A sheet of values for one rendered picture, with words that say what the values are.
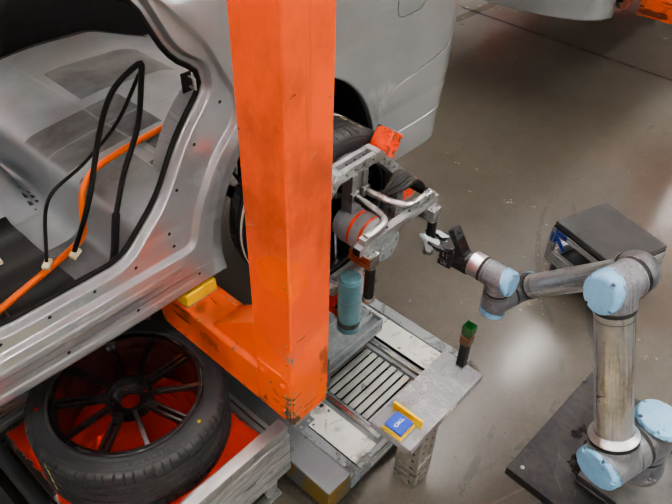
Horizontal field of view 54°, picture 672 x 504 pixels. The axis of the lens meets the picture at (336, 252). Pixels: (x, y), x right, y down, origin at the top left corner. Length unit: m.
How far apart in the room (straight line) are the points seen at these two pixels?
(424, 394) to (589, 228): 1.43
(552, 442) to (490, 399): 0.51
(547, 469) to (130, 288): 1.51
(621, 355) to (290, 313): 0.92
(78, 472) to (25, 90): 1.57
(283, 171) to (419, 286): 2.00
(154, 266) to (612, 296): 1.34
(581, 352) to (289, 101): 2.23
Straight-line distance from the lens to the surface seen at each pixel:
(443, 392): 2.39
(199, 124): 2.03
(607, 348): 1.99
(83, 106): 2.82
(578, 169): 4.52
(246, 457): 2.29
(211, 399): 2.29
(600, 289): 1.89
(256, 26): 1.38
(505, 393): 3.02
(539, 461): 2.50
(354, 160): 2.26
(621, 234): 3.46
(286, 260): 1.65
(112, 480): 2.20
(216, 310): 2.31
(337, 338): 2.81
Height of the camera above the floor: 2.32
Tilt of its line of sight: 41 degrees down
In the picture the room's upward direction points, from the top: 2 degrees clockwise
